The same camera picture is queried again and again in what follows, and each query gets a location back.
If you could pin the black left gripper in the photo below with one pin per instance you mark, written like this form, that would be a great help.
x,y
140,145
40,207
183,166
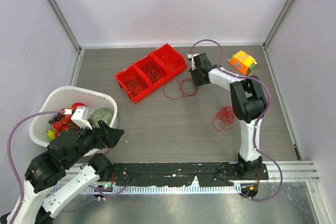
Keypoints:
x,y
111,136

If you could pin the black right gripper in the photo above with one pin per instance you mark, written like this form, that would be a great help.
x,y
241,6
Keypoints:
x,y
197,83

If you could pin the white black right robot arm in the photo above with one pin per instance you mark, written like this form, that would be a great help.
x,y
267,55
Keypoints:
x,y
248,102

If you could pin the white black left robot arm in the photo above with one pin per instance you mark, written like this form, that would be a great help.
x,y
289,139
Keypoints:
x,y
47,169

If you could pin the red apple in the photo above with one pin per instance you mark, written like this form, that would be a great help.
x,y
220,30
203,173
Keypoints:
x,y
77,104

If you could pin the orange green carton box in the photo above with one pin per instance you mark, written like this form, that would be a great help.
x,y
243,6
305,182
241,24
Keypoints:
x,y
243,62

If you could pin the dark grape bunch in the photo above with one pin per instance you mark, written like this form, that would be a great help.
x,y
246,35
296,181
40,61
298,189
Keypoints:
x,y
55,119

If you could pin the red three-compartment bin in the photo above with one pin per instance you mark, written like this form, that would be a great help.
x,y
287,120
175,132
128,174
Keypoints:
x,y
137,85

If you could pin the yellow green pear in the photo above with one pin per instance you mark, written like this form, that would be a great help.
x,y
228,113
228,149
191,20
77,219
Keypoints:
x,y
52,134

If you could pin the white plastic basket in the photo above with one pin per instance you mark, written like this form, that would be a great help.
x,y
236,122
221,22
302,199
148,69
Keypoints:
x,y
63,98

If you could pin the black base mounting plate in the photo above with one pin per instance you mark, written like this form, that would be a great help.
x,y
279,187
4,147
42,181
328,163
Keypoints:
x,y
208,174

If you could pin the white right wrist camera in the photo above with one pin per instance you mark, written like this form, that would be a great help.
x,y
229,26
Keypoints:
x,y
191,57

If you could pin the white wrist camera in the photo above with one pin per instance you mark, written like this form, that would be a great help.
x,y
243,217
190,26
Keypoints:
x,y
191,57
78,117

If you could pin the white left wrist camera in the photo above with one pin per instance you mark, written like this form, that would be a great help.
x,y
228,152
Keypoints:
x,y
78,117

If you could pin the white slotted cable duct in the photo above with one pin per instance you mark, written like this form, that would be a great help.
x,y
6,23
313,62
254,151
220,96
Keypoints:
x,y
152,190

